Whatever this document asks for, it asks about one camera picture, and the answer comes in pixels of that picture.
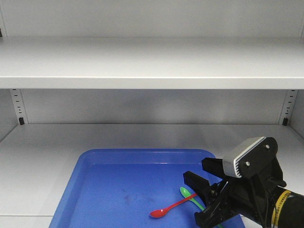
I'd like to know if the green plastic spoon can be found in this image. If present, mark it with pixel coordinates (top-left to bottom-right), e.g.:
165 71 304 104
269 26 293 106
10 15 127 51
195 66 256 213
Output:
180 187 223 228

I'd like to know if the grey cabinet shelf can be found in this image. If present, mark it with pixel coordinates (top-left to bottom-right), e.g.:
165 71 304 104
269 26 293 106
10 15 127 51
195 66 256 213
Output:
0 37 304 89
0 123 304 228

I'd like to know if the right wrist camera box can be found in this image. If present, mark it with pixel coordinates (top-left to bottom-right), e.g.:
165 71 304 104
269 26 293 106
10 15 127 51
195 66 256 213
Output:
222 136 278 179

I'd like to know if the blue plastic tray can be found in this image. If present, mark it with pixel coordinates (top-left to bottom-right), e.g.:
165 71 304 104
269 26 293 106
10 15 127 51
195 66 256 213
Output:
50 149 219 228

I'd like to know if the grey cabinet lower shelf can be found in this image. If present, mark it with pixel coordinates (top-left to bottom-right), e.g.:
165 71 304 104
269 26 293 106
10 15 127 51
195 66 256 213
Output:
0 123 304 228

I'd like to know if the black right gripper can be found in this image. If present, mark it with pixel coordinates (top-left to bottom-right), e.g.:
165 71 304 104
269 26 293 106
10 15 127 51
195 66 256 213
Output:
183 158 287 228

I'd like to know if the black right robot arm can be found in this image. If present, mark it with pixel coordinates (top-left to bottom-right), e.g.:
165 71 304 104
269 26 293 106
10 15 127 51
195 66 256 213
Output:
183 158 304 228

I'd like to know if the red plastic spoon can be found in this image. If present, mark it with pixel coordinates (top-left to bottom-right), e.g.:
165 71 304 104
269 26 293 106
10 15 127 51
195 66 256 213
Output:
149 193 197 218

